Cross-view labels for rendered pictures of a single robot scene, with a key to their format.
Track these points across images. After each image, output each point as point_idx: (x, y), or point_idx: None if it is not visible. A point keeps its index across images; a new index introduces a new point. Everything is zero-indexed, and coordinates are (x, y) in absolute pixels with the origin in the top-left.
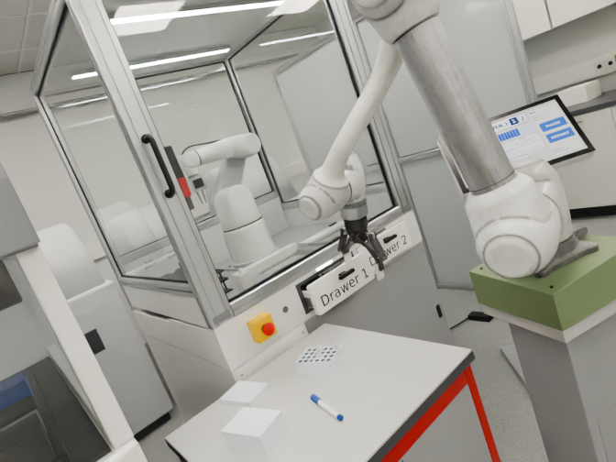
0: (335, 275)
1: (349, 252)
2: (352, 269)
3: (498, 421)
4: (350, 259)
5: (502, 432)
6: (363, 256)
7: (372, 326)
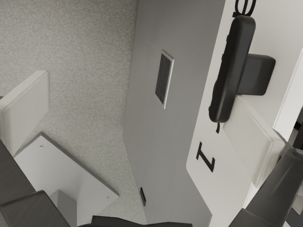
0: (282, 44)
1: (258, 178)
2: (218, 112)
3: (76, 106)
4: (242, 147)
5: (65, 94)
6: (228, 216)
7: (188, 89)
